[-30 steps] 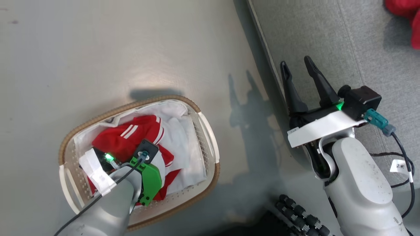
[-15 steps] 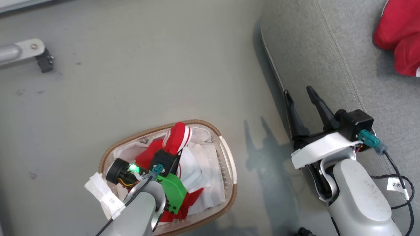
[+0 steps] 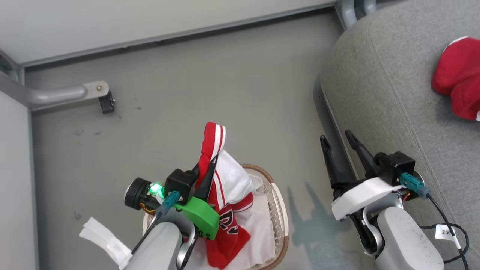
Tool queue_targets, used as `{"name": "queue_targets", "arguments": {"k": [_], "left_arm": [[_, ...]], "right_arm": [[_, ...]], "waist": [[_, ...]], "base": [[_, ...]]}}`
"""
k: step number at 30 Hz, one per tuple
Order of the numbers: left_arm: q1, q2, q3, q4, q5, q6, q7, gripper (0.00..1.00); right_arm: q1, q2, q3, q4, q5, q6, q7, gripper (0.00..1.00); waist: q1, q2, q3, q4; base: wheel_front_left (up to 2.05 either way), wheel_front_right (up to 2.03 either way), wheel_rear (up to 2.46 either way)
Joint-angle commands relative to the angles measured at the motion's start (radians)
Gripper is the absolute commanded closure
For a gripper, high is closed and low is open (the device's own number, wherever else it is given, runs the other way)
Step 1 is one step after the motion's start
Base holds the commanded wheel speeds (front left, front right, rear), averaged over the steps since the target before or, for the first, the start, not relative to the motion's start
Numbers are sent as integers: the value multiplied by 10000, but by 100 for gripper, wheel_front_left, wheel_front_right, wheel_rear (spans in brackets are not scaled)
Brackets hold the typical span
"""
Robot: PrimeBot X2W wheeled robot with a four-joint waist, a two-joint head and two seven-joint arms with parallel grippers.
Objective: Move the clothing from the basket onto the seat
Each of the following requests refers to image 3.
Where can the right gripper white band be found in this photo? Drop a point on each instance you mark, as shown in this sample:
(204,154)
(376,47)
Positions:
(363,195)

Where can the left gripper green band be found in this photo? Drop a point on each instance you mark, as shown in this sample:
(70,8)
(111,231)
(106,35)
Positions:
(200,217)

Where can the red white striped jersey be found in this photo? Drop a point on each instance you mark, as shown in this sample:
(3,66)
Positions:
(225,247)

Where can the plain red garment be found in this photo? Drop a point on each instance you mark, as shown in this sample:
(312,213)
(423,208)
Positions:
(457,67)

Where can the grey fabric sofa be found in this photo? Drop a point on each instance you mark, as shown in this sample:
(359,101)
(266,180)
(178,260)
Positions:
(393,93)

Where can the white mesh cloth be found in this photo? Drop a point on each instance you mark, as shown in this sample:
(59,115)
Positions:
(262,232)

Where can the white wicker-rimmed laundry basket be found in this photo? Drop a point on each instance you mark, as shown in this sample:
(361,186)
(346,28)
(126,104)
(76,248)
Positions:
(279,210)

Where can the white crumpled tape label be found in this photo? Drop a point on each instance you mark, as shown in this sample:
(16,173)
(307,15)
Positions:
(107,240)

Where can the black caster wheel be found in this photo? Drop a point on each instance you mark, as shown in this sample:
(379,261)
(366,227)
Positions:
(107,103)

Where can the short grey partition foot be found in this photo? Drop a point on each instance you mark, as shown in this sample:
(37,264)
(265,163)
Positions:
(347,11)
(369,4)

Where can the long grey partition foot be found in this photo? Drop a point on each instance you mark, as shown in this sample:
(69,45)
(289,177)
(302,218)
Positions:
(56,93)

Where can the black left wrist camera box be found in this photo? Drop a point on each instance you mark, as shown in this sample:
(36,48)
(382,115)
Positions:
(180,183)

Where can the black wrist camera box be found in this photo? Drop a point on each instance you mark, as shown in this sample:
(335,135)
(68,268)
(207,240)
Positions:
(395,167)
(180,183)

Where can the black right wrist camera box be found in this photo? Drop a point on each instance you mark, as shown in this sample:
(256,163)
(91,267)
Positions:
(395,167)

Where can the grey partition post with bracket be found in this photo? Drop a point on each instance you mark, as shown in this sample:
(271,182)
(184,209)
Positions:
(7,65)

